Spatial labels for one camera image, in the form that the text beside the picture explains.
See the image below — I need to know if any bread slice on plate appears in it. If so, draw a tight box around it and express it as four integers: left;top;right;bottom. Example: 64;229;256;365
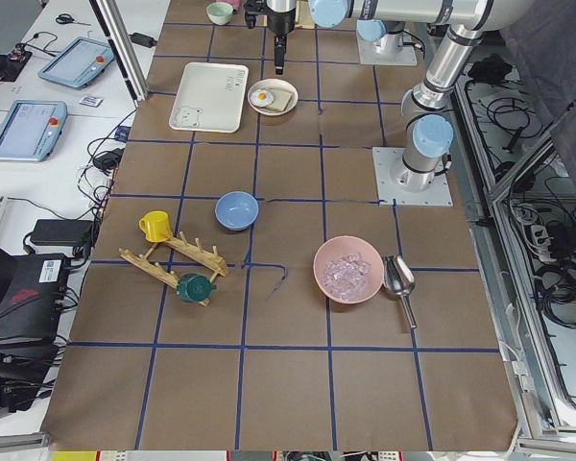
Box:
264;88;293;112

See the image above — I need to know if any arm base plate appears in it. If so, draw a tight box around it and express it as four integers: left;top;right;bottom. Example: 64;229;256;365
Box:
372;147;453;206
357;31;418;66

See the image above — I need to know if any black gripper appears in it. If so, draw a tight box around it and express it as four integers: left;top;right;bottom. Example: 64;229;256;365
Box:
243;0;297;75

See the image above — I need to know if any black laptop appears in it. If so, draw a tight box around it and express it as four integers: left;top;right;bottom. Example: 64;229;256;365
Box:
0;234;73;385

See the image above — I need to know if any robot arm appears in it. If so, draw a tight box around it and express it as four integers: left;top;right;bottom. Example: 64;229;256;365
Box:
309;1;533;192
356;19;405;56

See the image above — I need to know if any fake fried egg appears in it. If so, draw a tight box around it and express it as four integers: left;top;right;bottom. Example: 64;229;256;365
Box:
249;89;275;108

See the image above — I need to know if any teach pendant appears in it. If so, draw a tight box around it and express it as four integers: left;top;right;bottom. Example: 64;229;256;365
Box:
0;100;68;162
37;36;114;88

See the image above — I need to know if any aluminium frame post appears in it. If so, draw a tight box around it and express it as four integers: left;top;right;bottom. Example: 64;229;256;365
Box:
89;0;149;103

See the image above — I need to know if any far teach pendant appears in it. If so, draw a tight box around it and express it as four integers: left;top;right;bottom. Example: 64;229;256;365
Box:
37;36;114;88

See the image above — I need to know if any wooden cup rack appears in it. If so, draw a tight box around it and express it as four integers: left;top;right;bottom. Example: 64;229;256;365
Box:
118;230;230;308

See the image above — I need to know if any black power adapter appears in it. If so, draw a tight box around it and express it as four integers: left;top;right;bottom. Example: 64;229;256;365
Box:
30;219;92;247

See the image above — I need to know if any yellow cup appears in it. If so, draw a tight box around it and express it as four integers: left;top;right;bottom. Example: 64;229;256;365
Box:
138;210;173;243

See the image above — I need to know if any cream round plate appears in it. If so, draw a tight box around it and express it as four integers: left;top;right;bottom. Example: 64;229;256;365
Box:
246;79;299;116

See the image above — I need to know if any pink cloth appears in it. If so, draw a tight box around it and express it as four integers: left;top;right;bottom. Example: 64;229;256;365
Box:
226;0;241;11

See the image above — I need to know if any metal scoop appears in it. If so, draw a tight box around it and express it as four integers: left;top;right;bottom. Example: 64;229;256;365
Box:
382;255;418;329

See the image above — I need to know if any light green bowl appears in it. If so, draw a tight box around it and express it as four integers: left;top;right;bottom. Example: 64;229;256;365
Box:
205;1;233;26

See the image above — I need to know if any dark green cup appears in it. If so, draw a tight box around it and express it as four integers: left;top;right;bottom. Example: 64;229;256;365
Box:
177;273;216;303

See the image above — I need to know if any cream bear tray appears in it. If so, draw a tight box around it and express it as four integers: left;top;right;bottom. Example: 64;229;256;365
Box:
169;62;249;133

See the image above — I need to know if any blue bowl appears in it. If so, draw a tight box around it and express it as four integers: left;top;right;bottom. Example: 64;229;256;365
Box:
215;191;259;231

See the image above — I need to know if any pink bowl with ice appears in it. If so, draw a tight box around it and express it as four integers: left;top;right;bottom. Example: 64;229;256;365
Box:
313;235;385;304

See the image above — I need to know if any near teach pendant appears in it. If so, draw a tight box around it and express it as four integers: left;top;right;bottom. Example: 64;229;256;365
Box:
0;100;68;162

